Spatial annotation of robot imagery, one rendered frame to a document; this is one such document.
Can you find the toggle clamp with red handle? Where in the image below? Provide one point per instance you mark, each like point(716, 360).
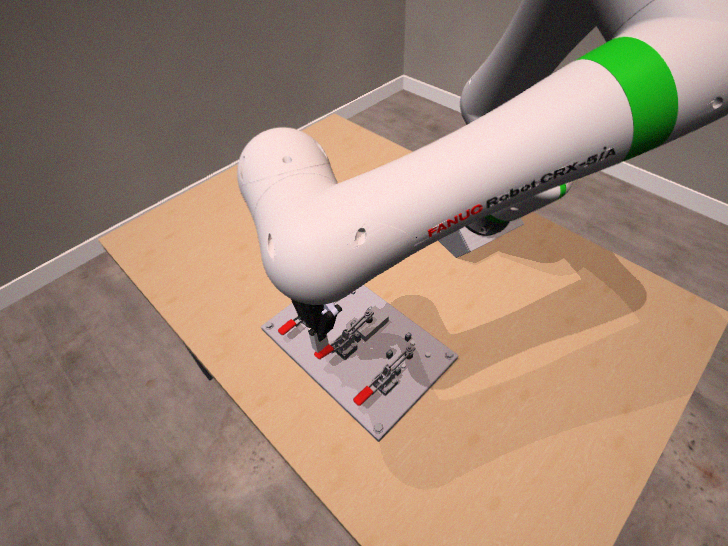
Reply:
point(378, 381)
point(345, 348)
point(289, 325)

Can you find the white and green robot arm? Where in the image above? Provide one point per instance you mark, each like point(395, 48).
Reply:
point(665, 75)

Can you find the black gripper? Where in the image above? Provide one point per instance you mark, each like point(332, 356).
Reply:
point(317, 319)

